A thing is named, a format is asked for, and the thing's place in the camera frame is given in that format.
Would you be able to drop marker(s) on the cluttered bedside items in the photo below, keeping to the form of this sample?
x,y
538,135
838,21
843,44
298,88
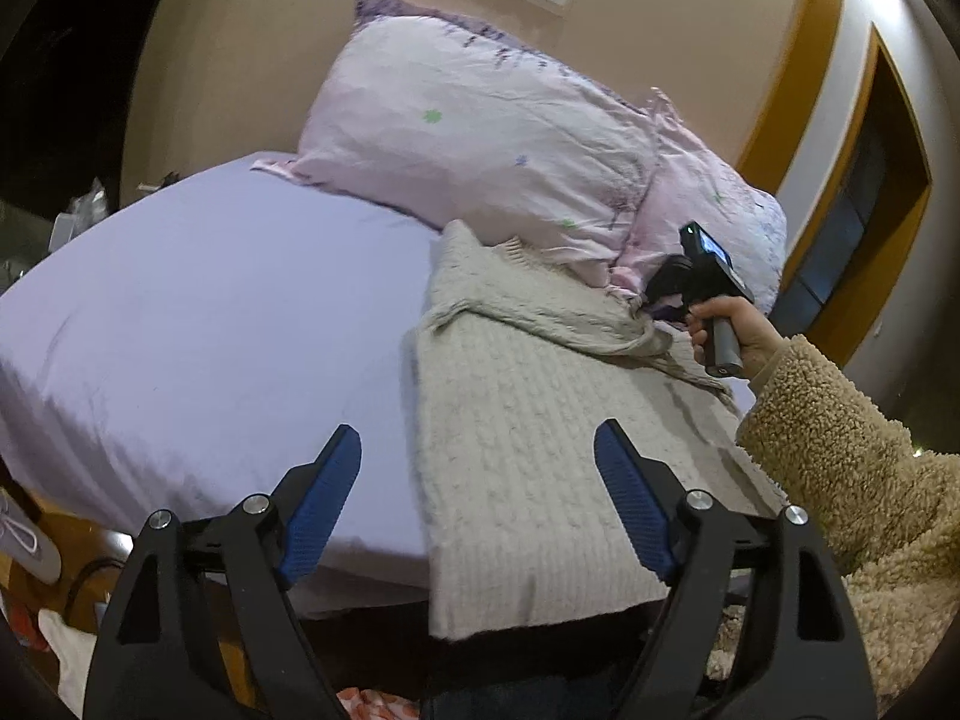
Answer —
x,y
27,239

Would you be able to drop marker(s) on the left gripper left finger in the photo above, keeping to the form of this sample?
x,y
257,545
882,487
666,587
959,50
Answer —
x,y
158,655

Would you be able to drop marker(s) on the person's right hand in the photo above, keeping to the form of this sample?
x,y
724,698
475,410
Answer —
x,y
759,341

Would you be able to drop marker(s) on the pink floral pillow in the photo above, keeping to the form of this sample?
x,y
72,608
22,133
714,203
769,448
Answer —
x,y
447,118

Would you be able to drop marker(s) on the lavender bed sheet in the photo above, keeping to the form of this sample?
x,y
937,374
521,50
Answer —
x,y
189,350

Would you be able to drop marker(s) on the beige fleece sleeve forearm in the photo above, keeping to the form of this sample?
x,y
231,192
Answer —
x,y
889,515

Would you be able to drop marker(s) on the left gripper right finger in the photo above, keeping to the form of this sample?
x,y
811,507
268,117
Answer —
x,y
757,623

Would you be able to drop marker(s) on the cream cable-knit sweater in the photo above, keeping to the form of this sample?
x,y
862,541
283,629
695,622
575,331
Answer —
x,y
516,365

